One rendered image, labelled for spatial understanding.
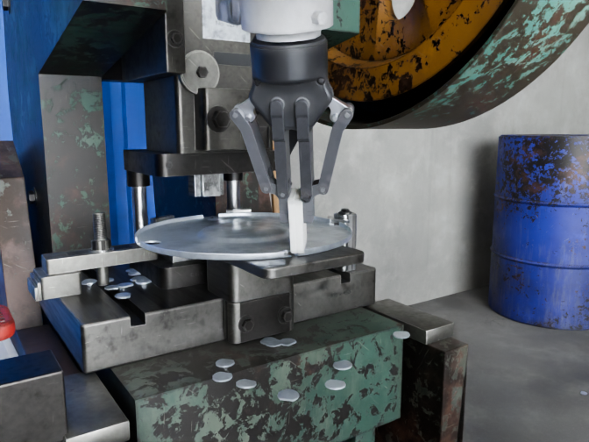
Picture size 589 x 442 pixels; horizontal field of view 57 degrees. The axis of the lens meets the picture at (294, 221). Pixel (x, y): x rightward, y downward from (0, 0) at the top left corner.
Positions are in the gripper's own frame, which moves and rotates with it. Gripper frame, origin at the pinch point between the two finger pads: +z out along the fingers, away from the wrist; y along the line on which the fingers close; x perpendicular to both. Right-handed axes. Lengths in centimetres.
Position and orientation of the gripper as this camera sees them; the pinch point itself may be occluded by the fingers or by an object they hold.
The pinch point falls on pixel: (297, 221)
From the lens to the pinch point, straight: 61.8
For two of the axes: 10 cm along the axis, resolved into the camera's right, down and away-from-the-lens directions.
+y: 9.9, 0.3, -1.6
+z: 0.5, 8.8, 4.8
